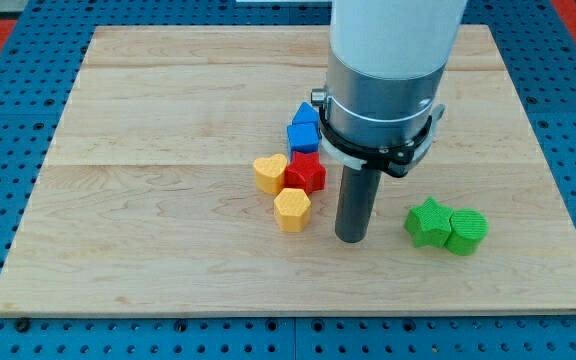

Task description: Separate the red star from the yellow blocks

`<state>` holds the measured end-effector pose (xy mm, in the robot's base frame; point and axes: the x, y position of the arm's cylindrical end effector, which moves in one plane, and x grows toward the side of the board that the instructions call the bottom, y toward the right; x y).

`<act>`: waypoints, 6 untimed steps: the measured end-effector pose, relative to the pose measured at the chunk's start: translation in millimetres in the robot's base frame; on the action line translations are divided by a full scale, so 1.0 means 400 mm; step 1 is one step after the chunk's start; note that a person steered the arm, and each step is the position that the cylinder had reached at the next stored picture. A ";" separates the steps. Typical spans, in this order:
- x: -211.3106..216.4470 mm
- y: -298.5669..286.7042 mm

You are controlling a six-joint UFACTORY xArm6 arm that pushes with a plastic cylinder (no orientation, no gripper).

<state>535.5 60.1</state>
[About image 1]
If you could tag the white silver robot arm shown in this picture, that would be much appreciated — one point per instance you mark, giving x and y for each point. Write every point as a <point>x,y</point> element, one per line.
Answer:
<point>385,63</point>

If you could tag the red star block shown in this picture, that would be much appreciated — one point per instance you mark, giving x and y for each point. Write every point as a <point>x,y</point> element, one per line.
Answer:
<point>305,172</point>

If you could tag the green star block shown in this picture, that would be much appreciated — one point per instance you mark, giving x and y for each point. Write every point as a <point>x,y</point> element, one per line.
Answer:
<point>429,223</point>

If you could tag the yellow heart block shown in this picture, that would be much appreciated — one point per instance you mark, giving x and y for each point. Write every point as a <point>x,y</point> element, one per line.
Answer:
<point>269,173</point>

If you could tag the yellow hexagon block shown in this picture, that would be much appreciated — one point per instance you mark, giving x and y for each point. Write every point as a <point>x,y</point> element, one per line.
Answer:
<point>292,210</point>

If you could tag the blue cube block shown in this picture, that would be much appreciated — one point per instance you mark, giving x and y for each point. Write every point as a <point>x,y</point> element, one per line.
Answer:
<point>303,138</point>

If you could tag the blue triangle block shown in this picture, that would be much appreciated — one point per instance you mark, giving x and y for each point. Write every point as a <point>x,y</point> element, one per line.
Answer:
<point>305,114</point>

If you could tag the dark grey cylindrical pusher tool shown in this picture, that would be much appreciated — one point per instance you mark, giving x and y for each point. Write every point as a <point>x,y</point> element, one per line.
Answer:
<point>358,189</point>

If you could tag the light wooden board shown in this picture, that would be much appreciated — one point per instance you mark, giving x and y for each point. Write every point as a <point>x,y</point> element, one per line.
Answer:
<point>146,207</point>

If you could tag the green cylinder block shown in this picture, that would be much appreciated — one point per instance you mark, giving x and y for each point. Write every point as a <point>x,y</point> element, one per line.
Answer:
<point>469,228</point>

